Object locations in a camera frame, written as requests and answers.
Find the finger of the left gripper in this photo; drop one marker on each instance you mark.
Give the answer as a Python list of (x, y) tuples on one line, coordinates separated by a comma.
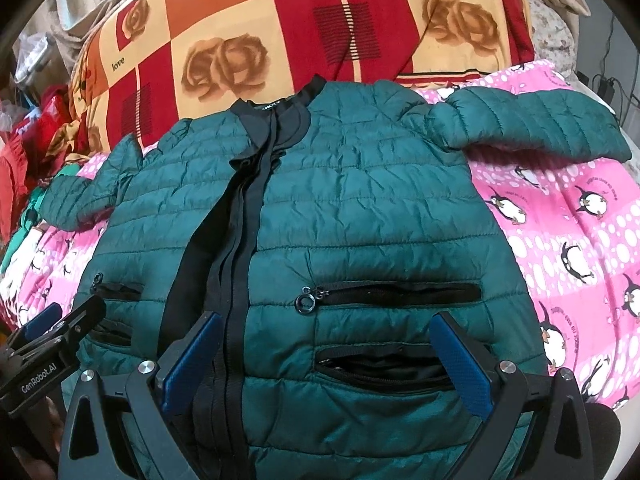
[(42, 322)]

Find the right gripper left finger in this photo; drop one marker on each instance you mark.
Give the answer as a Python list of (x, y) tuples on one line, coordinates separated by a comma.
[(184, 364)]

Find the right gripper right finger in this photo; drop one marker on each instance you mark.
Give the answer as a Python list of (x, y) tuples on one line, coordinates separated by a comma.
[(469, 365)]

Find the dark green puffer jacket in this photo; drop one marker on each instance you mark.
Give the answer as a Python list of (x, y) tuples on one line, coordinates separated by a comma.
[(319, 382)]

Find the red clothes pile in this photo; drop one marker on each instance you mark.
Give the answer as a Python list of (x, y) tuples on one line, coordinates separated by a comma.
[(35, 149)]

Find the person's left hand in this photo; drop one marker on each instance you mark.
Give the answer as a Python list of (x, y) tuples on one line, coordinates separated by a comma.
[(46, 424)]

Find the light green garment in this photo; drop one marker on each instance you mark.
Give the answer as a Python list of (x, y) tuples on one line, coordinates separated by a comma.
[(28, 219)]

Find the pink penguin quilt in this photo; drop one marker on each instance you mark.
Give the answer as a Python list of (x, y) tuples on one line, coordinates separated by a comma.
[(570, 239)]

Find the orange red rose blanket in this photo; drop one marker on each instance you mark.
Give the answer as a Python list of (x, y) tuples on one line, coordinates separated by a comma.
[(150, 63)]

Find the floral white pillow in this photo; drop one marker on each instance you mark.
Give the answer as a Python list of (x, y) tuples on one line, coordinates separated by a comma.
[(555, 36)]

